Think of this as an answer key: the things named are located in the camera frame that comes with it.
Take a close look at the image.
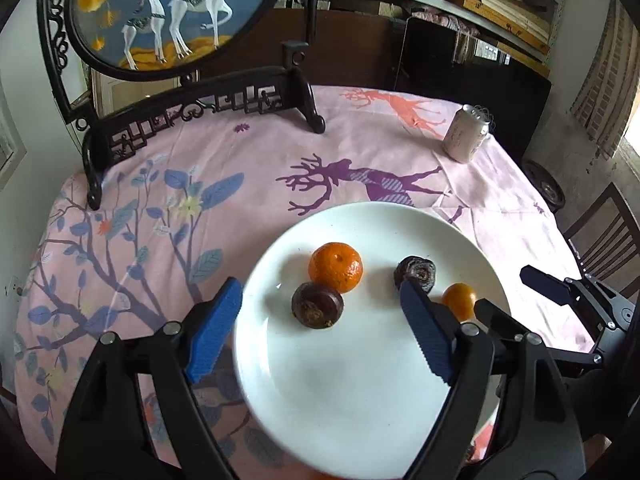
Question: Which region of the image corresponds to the white round plate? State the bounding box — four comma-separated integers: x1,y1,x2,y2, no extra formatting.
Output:
233,202,512,480

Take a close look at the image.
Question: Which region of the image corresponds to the round deer screen black stand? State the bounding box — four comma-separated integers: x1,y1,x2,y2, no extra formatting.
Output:
36,0,327,211

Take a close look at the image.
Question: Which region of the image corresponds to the black round stool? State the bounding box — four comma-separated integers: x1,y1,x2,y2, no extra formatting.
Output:
520,159,567,213

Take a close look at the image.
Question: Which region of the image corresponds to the large orange mandarin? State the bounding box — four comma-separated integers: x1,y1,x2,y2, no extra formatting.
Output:
308,242,364,295

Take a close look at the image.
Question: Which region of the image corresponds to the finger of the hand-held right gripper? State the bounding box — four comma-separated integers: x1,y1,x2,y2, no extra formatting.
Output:
474,298,603,367
519,265,601,311

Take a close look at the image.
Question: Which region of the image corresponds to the pink printed tablecloth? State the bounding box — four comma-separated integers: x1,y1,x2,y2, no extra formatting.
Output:
14,85,596,476

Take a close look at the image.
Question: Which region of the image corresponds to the white drink can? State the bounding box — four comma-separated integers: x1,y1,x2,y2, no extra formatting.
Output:
442,104,491,164

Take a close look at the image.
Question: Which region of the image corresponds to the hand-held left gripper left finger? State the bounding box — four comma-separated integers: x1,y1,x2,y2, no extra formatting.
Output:
55,276,244,480

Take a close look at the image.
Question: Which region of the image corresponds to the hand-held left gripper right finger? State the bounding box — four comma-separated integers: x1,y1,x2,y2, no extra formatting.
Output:
398,278,586,480

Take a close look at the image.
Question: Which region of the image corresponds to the pink folded cloth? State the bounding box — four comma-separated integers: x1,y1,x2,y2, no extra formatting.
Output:
412,7,481,36

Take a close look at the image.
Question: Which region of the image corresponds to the white wall shelf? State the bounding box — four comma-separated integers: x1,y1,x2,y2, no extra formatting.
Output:
320,0,568,76

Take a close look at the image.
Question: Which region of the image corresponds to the dark wooden chair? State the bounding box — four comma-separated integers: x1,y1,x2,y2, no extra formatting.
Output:
562,182,640,301

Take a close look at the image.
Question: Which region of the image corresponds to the small orange mandarin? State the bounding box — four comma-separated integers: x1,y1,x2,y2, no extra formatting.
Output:
441,283,478,323

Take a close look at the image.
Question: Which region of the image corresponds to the brown wooden cabinet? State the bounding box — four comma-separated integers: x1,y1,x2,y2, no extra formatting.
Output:
200,7,401,92

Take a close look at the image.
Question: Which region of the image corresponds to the stack of yellow boxes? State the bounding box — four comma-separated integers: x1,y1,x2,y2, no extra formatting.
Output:
450,0,561,56

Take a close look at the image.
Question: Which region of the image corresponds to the glossy black cabinet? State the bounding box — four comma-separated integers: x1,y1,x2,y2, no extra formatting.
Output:
390,15,552,161

